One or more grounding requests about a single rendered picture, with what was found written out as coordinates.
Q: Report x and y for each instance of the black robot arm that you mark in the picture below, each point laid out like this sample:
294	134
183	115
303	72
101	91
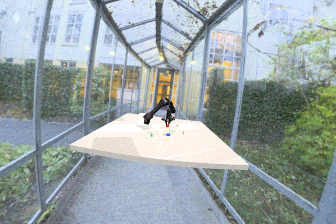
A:
163	102

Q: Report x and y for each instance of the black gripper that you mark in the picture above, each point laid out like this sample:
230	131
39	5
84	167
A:
166	119

